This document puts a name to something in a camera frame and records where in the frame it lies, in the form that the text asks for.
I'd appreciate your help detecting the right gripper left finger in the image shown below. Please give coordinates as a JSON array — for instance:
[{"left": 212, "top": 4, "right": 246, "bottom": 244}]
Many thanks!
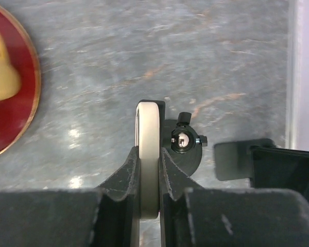
[{"left": 0, "top": 147, "right": 140, "bottom": 246}]

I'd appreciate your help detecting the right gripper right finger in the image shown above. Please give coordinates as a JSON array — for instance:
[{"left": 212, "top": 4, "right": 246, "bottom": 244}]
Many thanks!
[{"left": 159, "top": 149, "right": 309, "bottom": 246}]

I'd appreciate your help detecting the round base phone holder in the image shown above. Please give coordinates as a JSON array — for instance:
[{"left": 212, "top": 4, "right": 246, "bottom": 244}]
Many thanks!
[{"left": 135, "top": 99, "right": 208, "bottom": 176}]

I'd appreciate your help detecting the phone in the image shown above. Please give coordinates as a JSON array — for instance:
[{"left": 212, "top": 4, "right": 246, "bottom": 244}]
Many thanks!
[
  {"left": 250, "top": 147, "right": 309, "bottom": 202},
  {"left": 135, "top": 102, "right": 160, "bottom": 219}
]

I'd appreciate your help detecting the black folding phone stand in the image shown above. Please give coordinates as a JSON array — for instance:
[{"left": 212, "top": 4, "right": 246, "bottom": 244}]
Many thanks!
[{"left": 213, "top": 138, "right": 275, "bottom": 181}]

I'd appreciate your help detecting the red round tray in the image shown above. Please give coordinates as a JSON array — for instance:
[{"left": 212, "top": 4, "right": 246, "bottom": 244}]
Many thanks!
[{"left": 0, "top": 6, "right": 41, "bottom": 154}]

